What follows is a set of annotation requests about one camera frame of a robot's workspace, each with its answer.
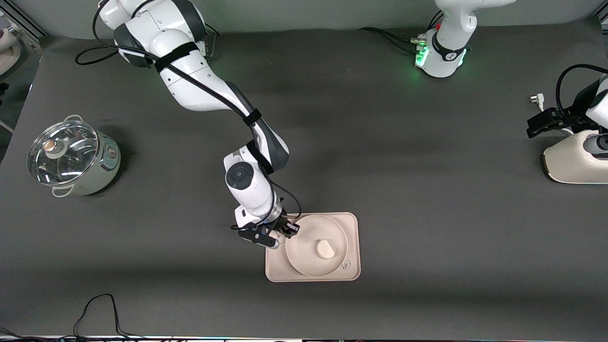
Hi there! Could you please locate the cream round plate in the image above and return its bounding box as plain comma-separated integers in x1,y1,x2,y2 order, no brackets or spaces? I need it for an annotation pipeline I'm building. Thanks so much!
285,215,349,277

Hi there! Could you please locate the cream rectangular tray bunny print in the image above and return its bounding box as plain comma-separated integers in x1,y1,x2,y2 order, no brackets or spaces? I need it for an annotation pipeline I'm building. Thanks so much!
265,212,361,283

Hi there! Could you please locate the pale green electric cooking pot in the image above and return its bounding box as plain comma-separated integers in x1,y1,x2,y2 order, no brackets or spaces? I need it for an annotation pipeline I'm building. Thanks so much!
27,114,122,198

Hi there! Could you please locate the glass pot lid with knob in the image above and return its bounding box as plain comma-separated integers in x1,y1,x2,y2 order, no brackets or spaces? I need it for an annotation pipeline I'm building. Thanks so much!
27,120,99,186

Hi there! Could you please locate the white rounded object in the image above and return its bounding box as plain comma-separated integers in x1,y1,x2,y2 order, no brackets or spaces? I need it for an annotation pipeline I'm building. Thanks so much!
0,26,22,76

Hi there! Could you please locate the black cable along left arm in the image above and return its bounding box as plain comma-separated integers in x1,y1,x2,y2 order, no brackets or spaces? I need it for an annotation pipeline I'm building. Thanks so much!
556,64,608,119

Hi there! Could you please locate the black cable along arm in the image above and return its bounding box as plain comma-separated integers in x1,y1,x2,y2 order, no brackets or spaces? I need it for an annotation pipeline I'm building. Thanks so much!
75,0,303,228
556,64,608,119

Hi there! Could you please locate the black cable along right arm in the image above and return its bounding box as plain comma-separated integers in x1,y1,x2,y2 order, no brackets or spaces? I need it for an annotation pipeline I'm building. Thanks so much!
75,0,303,228

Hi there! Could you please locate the black cable at arm base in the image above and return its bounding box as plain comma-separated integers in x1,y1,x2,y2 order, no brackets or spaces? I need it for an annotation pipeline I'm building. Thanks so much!
359,27,428,54

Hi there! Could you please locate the black cable loop on table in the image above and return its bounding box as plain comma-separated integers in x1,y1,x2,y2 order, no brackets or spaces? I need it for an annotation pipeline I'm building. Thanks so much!
74,294,157,340

